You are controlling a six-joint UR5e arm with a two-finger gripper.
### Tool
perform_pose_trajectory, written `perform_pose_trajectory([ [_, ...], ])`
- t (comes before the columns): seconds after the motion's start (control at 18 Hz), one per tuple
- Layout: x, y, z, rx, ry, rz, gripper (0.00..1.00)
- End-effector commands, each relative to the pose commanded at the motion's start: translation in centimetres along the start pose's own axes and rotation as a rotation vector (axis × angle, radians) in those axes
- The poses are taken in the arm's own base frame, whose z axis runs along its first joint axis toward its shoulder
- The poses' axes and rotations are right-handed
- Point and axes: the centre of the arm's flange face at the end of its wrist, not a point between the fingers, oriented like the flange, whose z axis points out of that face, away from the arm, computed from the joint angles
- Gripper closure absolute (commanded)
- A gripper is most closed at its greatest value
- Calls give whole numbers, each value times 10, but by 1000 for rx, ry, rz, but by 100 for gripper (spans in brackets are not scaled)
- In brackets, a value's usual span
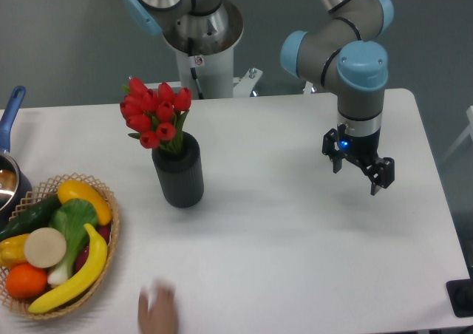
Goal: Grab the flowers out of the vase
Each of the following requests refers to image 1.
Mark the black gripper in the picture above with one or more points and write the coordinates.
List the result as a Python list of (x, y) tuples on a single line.
[(338, 144)]

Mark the red tulip bouquet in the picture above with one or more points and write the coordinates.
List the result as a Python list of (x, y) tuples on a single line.
[(156, 117)]

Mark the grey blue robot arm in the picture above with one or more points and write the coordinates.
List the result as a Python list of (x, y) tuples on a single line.
[(343, 58)]

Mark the dark grey ribbed vase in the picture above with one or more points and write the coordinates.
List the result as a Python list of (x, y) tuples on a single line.
[(181, 179)]

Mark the blurred human hand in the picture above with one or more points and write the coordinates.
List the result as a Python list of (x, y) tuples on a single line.
[(157, 309)]

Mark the black device at table edge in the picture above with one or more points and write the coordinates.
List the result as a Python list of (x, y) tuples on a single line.
[(460, 295)]

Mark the purple red vegetable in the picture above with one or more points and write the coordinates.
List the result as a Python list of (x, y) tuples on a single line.
[(105, 232)]

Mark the yellow banana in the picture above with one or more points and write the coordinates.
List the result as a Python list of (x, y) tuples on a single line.
[(79, 282)]

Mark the yellow squash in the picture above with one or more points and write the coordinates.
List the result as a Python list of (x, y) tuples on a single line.
[(75, 189)]

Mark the green bok choy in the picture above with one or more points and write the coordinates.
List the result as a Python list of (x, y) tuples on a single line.
[(69, 220)]

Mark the green cucumber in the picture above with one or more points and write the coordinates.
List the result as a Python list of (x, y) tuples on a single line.
[(35, 217)]

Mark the beige round disc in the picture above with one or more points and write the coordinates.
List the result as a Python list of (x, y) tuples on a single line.
[(45, 247)]

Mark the orange fruit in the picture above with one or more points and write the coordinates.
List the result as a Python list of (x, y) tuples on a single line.
[(26, 281)]

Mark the yellow bell pepper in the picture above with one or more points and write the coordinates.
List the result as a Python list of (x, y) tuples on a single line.
[(12, 251)]

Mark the woven wicker basket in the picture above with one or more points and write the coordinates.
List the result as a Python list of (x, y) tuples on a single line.
[(42, 191)]

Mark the white frame at right edge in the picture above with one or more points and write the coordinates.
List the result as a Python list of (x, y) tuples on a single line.
[(460, 140)]

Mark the blue handled saucepan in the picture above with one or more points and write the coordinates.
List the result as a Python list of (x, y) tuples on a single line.
[(14, 184)]

